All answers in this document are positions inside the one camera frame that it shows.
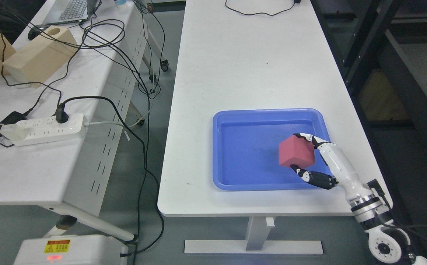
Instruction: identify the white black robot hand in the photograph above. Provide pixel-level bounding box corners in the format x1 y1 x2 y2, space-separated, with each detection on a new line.
290 133 373 205

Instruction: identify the pink foam block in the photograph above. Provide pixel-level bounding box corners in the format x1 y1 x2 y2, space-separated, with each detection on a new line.
279 135 315 168

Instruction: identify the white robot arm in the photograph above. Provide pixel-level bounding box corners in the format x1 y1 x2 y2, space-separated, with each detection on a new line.
350 179 427 265

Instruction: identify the cardboard box under shelf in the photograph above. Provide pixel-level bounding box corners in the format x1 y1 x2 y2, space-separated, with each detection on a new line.
358 69 409 122

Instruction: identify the blue plastic tray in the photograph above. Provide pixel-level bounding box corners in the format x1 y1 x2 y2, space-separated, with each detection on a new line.
212 108 330 191

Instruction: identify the black metal shelf left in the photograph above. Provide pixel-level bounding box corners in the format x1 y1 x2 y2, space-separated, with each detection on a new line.
311 0 427 225

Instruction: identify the white table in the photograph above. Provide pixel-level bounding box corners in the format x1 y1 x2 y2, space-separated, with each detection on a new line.
158 0 388 254

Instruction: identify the white machine with warning label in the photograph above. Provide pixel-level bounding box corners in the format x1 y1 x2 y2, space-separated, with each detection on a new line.
14 234 129 265

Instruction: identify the white side desk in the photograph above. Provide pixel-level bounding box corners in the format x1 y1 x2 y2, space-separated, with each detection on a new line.
0 0 147 241

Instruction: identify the white power strip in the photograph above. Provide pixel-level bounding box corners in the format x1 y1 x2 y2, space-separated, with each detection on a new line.
0 113 87 146

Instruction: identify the grey laptop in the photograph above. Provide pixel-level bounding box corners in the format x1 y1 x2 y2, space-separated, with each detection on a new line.
43 0 99 25

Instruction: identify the wooden box with hole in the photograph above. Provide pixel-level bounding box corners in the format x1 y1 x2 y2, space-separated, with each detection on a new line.
3 26 78 88

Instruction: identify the black power cable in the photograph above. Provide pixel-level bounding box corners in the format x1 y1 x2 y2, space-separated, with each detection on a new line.
55 96 165 256

